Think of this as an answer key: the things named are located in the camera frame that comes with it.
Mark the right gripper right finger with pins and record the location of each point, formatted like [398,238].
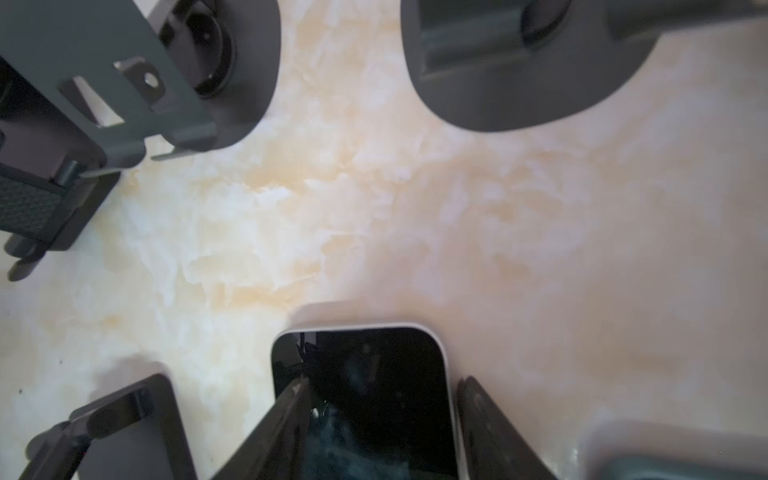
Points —
[493,447]

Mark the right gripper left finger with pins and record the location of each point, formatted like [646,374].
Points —
[275,448]

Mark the silver phone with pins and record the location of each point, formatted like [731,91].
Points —
[650,468]

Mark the black folding stand, front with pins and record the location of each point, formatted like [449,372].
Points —
[133,433]

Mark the black round phone stand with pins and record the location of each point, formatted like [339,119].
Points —
[496,66]

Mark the black round stand, back left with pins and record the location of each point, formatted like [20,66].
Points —
[200,74]

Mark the black folding phone stand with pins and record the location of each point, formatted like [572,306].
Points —
[47,198]

